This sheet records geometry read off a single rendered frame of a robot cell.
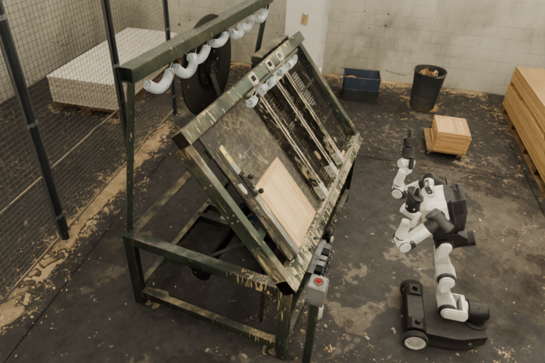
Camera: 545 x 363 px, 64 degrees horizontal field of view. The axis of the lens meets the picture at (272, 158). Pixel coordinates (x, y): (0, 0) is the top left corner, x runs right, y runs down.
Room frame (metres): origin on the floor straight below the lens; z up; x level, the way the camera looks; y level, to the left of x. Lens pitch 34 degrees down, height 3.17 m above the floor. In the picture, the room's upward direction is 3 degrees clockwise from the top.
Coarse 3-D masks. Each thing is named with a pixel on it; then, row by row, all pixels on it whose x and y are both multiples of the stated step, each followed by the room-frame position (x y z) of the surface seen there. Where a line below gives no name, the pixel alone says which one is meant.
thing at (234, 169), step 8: (224, 160) 2.37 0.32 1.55; (232, 168) 2.35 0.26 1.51; (248, 192) 2.31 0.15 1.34; (256, 200) 2.29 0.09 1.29; (264, 208) 2.28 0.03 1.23; (264, 216) 2.27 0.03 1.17; (272, 216) 2.28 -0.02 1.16; (272, 224) 2.25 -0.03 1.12; (280, 224) 2.28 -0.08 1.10; (280, 232) 2.23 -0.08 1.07; (288, 240) 2.22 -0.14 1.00; (288, 248) 2.20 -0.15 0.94; (296, 248) 2.22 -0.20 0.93
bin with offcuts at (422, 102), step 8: (416, 72) 6.48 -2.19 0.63; (424, 72) 6.61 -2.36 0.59; (432, 72) 6.60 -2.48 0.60; (440, 72) 6.67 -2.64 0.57; (416, 80) 6.47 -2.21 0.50; (424, 80) 6.36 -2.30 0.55; (432, 80) 6.33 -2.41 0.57; (440, 80) 6.36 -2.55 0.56; (416, 88) 6.45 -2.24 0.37; (424, 88) 6.36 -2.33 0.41; (432, 88) 6.34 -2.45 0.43; (440, 88) 6.45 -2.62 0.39; (416, 96) 6.43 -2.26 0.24; (424, 96) 6.36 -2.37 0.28; (432, 96) 6.36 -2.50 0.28; (416, 104) 6.42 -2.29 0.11; (424, 104) 6.36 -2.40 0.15; (432, 104) 6.39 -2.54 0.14
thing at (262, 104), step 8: (256, 80) 3.11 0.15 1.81; (272, 80) 3.07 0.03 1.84; (256, 104) 3.06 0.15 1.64; (264, 104) 3.04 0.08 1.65; (264, 112) 3.03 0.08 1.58; (272, 112) 3.05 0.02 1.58; (272, 120) 3.01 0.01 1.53; (272, 128) 3.01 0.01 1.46; (280, 128) 2.99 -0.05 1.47; (280, 136) 2.98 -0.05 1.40; (288, 136) 3.00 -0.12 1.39; (288, 144) 2.96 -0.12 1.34; (296, 152) 2.93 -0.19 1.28; (296, 160) 2.93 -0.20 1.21; (304, 160) 2.95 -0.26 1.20; (304, 168) 2.91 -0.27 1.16; (312, 176) 2.88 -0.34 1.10; (312, 184) 2.88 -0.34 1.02; (320, 184) 2.88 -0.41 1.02; (320, 192) 2.85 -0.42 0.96; (328, 192) 2.89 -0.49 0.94
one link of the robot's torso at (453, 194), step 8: (456, 184) 2.43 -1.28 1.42; (424, 192) 2.44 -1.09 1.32; (440, 192) 2.40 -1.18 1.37; (448, 192) 2.38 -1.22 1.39; (456, 192) 2.36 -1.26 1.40; (424, 200) 2.36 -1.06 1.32; (432, 200) 2.33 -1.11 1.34; (440, 200) 2.31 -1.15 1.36; (448, 200) 2.29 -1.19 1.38; (456, 200) 2.28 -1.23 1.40; (464, 200) 2.26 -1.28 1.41; (424, 208) 2.29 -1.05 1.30; (432, 208) 2.27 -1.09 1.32; (440, 208) 2.25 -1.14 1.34; (448, 208) 2.27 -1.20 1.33; (456, 208) 2.26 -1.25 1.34; (464, 208) 2.26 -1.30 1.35; (424, 216) 2.28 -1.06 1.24; (448, 216) 2.23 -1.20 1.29; (456, 216) 2.26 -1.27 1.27; (464, 216) 2.25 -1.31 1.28; (456, 224) 2.26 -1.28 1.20; (464, 224) 2.25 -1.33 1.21
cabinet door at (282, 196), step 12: (276, 168) 2.69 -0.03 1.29; (264, 180) 2.51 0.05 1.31; (276, 180) 2.60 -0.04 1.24; (288, 180) 2.70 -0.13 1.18; (264, 192) 2.43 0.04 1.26; (276, 192) 2.51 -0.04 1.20; (288, 192) 2.60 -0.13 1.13; (300, 192) 2.70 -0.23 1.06; (276, 204) 2.42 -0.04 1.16; (288, 204) 2.51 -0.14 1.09; (300, 204) 2.61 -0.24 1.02; (276, 216) 2.33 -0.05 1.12; (288, 216) 2.42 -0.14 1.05; (300, 216) 2.51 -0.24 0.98; (312, 216) 2.61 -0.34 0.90; (288, 228) 2.33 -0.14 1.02; (300, 228) 2.42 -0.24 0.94; (300, 240) 2.33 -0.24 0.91
